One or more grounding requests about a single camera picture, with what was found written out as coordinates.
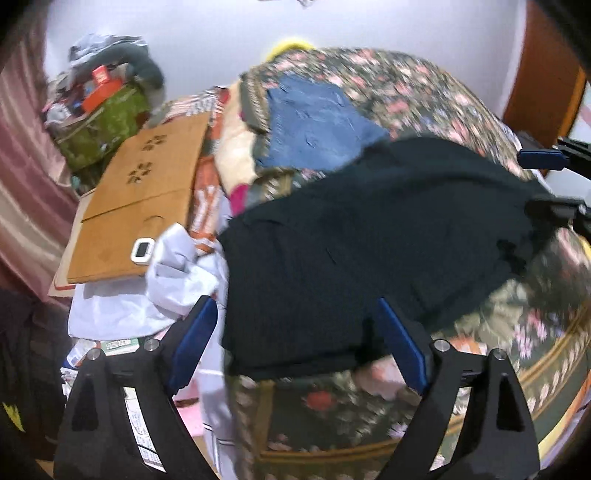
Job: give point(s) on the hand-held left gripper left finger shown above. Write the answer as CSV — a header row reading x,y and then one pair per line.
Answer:
x,y
196,328

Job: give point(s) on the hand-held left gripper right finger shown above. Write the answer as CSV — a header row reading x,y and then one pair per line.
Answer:
x,y
400,339

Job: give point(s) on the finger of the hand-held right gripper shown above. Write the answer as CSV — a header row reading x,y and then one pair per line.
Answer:
x,y
561,213
541,159

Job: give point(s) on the black pants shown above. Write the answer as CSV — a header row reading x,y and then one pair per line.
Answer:
x,y
369,240

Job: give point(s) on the white cloth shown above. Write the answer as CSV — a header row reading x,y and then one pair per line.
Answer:
x,y
152,295

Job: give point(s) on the floral blanket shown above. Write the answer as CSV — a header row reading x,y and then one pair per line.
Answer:
x,y
415,277

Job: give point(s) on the wooden door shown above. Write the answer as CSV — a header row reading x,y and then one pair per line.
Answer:
x,y
540,87

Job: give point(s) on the small white timer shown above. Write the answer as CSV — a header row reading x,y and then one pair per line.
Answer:
x,y
141,251

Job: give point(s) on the wooden folding board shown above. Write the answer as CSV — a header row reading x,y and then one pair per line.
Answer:
x,y
138,203

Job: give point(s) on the red patterned cloth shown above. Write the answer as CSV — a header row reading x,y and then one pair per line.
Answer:
x,y
203,180

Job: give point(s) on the cream blanket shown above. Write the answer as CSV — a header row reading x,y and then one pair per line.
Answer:
x,y
238,143

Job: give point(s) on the green patterned bag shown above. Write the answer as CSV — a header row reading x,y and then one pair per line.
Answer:
x,y
106,124

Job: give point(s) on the pink curtain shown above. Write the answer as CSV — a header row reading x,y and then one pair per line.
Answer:
x,y
27,175

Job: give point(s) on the blue jeans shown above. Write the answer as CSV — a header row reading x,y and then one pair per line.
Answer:
x,y
314,124

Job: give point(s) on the red box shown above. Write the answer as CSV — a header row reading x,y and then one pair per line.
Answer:
x,y
102,90

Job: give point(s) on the yellow plush item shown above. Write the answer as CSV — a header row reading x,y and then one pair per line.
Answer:
x,y
288,47

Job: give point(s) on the grey clothes pile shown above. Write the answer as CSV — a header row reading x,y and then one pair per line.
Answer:
x,y
124,55

